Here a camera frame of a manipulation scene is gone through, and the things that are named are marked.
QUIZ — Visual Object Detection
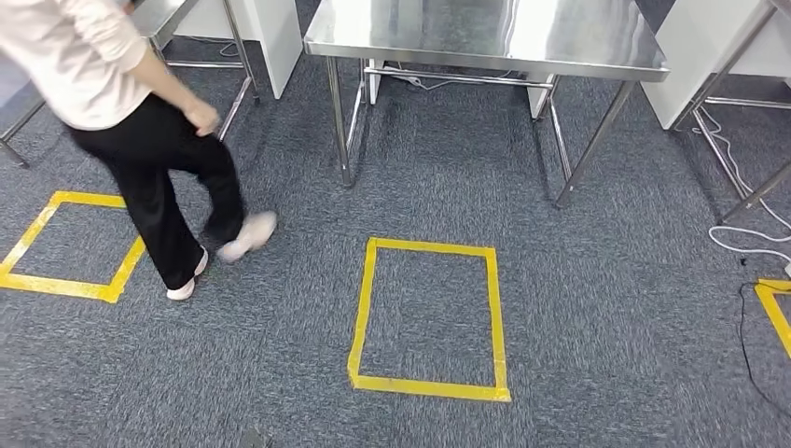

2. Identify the person's left hand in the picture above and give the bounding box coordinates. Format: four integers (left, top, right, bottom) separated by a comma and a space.
184, 98, 222, 138

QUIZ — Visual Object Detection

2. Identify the stainless steel workbench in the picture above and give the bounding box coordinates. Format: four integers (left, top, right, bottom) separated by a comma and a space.
302, 0, 672, 210

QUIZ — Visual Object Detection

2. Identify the person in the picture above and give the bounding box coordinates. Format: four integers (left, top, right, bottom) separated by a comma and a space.
0, 0, 279, 303

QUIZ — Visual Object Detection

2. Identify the white cabinet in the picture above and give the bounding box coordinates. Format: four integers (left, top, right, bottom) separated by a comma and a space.
175, 0, 304, 100
641, 0, 791, 131

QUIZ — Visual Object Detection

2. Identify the stainless steel table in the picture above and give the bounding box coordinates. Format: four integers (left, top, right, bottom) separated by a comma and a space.
670, 0, 791, 225
0, 0, 262, 169

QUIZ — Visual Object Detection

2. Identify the yellow floor tape square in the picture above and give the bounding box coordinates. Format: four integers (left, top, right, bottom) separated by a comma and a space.
754, 278, 791, 360
0, 190, 147, 305
347, 237, 513, 404

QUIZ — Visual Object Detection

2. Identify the white floor cable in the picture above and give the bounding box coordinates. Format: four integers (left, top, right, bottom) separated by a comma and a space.
389, 60, 514, 92
690, 105, 791, 261

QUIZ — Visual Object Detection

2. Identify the thin black floor cable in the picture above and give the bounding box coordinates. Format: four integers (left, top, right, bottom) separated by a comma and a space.
737, 281, 791, 403

